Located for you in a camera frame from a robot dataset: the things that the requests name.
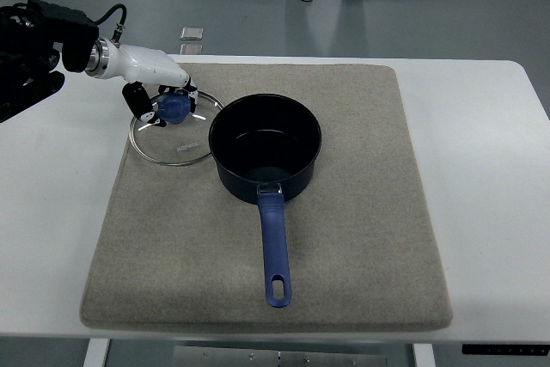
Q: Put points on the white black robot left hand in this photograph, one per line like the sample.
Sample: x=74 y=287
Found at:
x=139 y=66

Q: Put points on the glass pot lid blue knob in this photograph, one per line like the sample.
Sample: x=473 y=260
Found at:
x=183 y=140

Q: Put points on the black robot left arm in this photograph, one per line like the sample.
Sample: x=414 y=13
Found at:
x=36 y=36

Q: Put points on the lower metal floor plate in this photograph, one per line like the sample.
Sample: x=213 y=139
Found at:
x=191 y=49

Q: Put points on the metal floor plate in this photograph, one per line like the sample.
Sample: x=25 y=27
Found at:
x=192 y=33
x=191 y=49

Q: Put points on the upper metal floor plate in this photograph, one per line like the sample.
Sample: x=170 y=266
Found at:
x=192 y=33

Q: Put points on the beige felt mat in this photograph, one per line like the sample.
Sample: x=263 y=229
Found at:
x=177 y=252

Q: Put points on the metal table crossbar plate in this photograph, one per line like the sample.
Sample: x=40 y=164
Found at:
x=215 y=356

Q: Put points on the white left table leg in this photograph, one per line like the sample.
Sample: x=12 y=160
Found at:
x=97 y=352

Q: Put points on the white table leg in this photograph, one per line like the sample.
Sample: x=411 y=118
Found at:
x=97 y=352
x=423 y=355

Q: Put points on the white right table leg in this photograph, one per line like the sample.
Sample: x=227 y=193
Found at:
x=423 y=355

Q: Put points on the black table control panel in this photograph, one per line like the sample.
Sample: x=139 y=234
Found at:
x=505 y=350

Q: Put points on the dark saucepan with blue handle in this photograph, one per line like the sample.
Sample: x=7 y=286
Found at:
x=265 y=147

